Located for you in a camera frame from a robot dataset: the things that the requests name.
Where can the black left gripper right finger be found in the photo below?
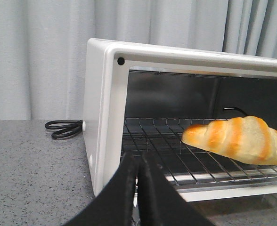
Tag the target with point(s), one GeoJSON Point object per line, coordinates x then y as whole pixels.
{"type": "Point", "coordinates": [159, 203]}

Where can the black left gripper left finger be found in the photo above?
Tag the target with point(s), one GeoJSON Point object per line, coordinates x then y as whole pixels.
{"type": "Point", "coordinates": [113, 206]}

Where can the oven glass door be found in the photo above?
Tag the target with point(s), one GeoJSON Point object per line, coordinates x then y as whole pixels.
{"type": "Point", "coordinates": [251, 206]}

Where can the golden croissant bread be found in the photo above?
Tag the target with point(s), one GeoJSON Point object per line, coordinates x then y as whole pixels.
{"type": "Point", "coordinates": [246, 139]}

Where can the white Toshiba toaster oven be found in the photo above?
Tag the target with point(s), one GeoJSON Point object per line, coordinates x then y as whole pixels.
{"type": "Point", "coordinates": [134, 80]}

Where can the grey curtain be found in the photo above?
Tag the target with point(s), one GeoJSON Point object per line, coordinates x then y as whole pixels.
{"type": "Point", "coordinates": [43, 42]}

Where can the metal wire oven rack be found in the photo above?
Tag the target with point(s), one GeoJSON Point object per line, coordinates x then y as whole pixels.
{"type": "Point", "coordinates": [188, 167]}

